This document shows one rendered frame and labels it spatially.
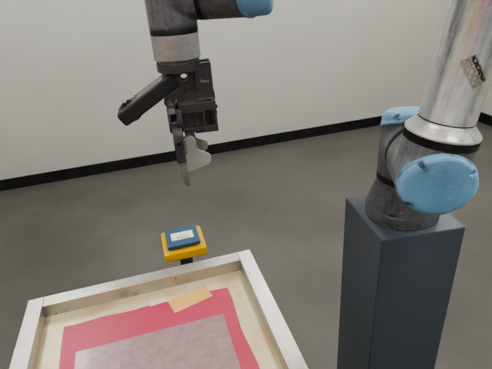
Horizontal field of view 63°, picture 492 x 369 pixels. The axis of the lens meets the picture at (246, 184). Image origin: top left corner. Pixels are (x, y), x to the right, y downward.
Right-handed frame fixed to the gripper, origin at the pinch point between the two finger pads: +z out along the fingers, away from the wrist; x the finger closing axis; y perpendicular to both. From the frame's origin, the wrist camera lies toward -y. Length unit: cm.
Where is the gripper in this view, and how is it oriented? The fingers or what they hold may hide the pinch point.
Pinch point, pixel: (182, 173)
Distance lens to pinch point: 74.6
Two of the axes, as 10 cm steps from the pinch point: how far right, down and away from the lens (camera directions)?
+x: -1.8, -4.4, 8.8
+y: 9.8, -1.4, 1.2
